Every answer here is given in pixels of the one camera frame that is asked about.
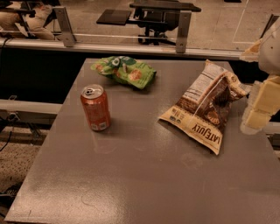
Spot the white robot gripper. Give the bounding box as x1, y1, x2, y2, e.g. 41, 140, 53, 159
239, 18, 280, 135

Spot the brown Late July chip bag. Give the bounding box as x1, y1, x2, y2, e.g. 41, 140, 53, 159
159, 60, 251, 155

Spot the green chip bag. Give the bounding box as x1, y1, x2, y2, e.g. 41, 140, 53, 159
91, 56, 157, 89

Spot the black office chair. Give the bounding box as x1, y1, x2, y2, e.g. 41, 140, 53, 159
96, 0, 201, 46

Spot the orange soda can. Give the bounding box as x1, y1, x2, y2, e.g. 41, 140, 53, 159
80, 84, 110, 131

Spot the person in beige clothes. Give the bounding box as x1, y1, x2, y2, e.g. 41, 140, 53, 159
0, 0, 60, 40

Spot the right metal bracket post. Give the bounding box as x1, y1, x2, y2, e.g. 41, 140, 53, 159
176, 10, 192, 53

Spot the metal bracket post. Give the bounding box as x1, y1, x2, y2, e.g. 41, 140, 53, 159
176, 10, 192, 53
53, 6, 76, 47

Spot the metal rail barrier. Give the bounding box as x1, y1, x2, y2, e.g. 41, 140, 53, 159
0, 38, 242, 60

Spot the left metal bracket post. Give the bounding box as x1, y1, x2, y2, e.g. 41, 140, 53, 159
53, 6, 76, 47

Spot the black cable on floor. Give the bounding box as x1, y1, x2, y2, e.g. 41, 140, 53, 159
0, 115, 16, 152

